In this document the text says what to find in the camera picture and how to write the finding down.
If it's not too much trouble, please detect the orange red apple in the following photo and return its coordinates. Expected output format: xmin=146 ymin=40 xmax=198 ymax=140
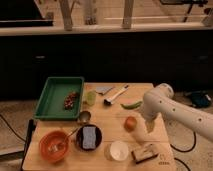
xmin=124 ymin=116 xmax=137 ymax=131

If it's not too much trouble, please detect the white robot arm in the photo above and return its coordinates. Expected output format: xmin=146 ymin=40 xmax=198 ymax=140
xmin=140 ymin=83 xmax=213 ymax=142

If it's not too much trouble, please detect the green plastic cup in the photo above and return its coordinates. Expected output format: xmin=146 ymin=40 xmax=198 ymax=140
xmin=86 ymin=91 xmax=96 ymax=106

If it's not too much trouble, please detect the small metal cup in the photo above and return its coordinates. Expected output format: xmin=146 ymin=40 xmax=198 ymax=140
xmin=78 ymin=111 xmax=91 ymax=124

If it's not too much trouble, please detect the green chili pepper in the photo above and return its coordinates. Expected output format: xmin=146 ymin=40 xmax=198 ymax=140
xmin=121 ymin=101 xmax=142 ymax=110

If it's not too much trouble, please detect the brown scrub sponge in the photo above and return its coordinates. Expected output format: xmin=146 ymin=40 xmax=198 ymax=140
xmin=131 ymin=144 xmax=159 ymax=164

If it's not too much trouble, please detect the dark blue floor object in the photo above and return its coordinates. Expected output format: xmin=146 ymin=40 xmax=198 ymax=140
xmin=188 ymin=92 xmax=212 ymax=108

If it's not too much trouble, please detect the grey cloth piece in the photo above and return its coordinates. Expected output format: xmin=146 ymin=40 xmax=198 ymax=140
xmin=95 ymin=86 xmax=113 ymax=95

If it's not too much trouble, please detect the blue sponge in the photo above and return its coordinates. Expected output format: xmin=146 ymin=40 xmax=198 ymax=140
xmin=82 ymin=126 xmax=96 ymax=149

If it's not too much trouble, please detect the dark round bowl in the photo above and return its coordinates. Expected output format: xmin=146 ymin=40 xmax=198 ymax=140
xmin=76 ymin=124 xmax=102 ymax=151

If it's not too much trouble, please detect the metal spoon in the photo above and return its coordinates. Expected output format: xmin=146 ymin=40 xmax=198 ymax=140
xmin=48 ymin=128 xmax=78 ymax=153

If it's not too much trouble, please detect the green plastic tray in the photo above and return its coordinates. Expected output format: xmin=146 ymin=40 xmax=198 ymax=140
xmin=34 ymin=77 xmax=84 ymax=121

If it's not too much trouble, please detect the orange plastic bowl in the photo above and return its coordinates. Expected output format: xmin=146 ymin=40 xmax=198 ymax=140
xmin=39 ymin=130 xmax=69 ymax=163

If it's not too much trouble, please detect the black table clamp bar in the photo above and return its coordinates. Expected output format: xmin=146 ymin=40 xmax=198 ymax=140
xmin=22 ymin=119 xmax=36 ymax=163

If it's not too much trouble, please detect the black cable right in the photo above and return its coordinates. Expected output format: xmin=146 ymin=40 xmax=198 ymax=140
xmin=170 ymin=129 xmax=198 ymax=171

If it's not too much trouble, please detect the black cable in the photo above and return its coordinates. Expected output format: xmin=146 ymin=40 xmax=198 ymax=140
xmin=170 ymin=129 xmax=198 ymax=171
xmin=0 ymin=113 xmax=27 ymax=143

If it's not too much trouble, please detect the black cable left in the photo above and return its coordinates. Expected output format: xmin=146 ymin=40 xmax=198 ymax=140
xmin=0 ymin=113 xmax=27 ymax=143

